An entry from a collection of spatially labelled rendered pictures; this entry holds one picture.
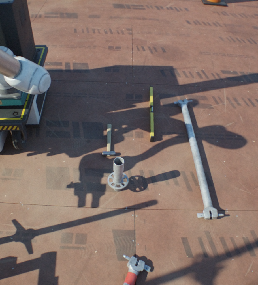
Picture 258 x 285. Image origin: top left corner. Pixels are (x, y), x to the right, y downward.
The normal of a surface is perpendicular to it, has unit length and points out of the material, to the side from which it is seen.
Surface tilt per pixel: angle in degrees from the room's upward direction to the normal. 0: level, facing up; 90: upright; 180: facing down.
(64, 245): 0
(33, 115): 90
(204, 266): 0
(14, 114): 0
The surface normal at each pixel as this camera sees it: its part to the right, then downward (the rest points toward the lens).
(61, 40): 0.04, -0.69
